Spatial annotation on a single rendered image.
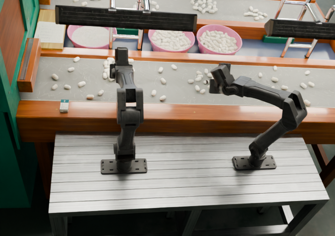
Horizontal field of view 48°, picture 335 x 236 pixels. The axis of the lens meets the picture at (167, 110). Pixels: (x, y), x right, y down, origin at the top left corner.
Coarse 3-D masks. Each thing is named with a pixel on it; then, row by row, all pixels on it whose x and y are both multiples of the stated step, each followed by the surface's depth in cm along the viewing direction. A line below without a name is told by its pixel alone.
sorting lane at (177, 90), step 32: (64, 64) 190; (96, 64) 193; (160, 64) 200; (192, 64) 203; (32, 96) 173; (64, 96) 176; (96, 96) 178; (160, 96) 184; (192, 96) 187; (224, 96) 190; (320, 96) 200
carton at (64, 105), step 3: (63, 99) 169; (66, 99) 169; (63, 102) 167; (66, 102) 168; (60, 105) 166; (63, 105) 166; (66, 105) 166; (60, 108) 165; (63, 108) 165; (66, 108) 165; (60, 111) 166; (63, 111) 166; (66, 111) 166
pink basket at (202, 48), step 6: (210, 24) 225; (216, 24) 225; (198, 30) 219; (204, 30) 224; (210, 30) 226; (222, 30) 227; (228, 30) 225; (198, 36) 220; (234, 36) 224; (198, 42) 216; (240, 42) 218; (204, 48) 211; (222, 54) 210; (228, 54) 211
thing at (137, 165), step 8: (104, 160) 163; (112, 160) 163; (128, 160) 157; (136, 160) 165; (144, 160) 166; (104, 168) 160; (112, 168) 161; (120, 168) 159; (128, 168) 160; (136, 168) 162; (144, 168) 163
